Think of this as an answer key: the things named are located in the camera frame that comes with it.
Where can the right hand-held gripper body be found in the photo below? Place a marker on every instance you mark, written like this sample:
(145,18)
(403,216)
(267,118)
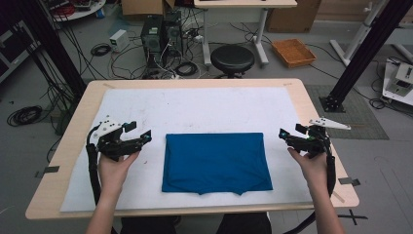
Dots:
(313,143)

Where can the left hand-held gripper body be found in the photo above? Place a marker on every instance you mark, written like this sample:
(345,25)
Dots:
(113,146)

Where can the blue t-shirt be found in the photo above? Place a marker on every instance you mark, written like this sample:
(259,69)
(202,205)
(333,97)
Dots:
(216,162)

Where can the person's left hand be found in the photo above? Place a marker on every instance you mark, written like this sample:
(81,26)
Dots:
(113,174)

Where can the person's right hand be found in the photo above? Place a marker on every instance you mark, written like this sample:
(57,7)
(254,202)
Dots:
(315,170)

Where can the grey floor mat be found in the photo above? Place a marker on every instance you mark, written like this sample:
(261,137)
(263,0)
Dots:
(354,110)

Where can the grey tape strip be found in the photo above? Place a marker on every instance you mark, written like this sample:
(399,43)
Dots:
(48,170)
(349,181)

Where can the white table mat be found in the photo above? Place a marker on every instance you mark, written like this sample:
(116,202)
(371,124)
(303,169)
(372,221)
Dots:
(195,110)

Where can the orange tray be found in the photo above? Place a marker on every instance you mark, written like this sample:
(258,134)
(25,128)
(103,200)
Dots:
(293,52)

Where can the black tape cross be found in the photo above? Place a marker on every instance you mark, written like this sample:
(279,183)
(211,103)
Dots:
(353,217)

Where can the person's dark trousers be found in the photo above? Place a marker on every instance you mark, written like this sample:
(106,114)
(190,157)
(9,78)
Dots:
(146,226)

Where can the white power supply box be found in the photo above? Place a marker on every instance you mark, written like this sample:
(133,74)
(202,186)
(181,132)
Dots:
(119,39)

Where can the black computer tower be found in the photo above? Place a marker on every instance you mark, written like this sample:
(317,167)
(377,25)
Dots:
(172,32)
(151,39)

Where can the black round stool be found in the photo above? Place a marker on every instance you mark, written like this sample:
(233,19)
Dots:
(232,58)

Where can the white device on base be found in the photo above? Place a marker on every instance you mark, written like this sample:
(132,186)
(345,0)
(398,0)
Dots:
(401,81)

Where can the large cardboard box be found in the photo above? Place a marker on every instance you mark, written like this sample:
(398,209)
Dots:
(292,19)

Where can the white metal stand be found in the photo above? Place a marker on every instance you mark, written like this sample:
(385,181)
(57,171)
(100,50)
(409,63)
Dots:
(360,32)

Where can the round white table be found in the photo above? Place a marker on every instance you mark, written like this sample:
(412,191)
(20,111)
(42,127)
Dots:
(81,9)

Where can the white desk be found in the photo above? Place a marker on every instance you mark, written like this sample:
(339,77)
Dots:
(243,3)

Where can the black aluminium post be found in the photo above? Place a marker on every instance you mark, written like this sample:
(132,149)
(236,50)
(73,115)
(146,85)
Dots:
(367,52)
(55,48)

